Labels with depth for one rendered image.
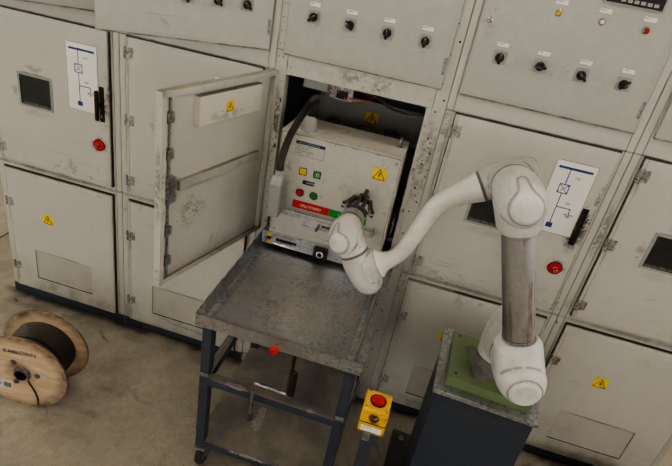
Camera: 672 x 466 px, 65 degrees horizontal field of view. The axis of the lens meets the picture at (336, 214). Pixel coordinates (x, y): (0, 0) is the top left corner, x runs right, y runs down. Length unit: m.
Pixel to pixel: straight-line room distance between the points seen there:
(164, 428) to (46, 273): 1.16
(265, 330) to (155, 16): 1.20
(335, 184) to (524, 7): 0.93
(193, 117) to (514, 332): 1.28
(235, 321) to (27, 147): 1.53
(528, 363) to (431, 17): 1.22
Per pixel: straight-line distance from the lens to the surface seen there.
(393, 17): 2.06
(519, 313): 1.72
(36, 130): 2.92
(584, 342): 2.59
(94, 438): 2.72
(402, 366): 2.71
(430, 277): 2.41
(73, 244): 3.10
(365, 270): 1.79
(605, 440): 2.98
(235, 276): 2.14
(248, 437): 2.46
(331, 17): 2.10
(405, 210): 2.27
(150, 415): 2.77
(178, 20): 2.15
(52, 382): 2.72
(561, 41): 2.06
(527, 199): 1.49
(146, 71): 2.47
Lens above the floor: 2.10
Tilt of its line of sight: 27 degrees down
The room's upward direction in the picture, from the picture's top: 11 degrees clockwise
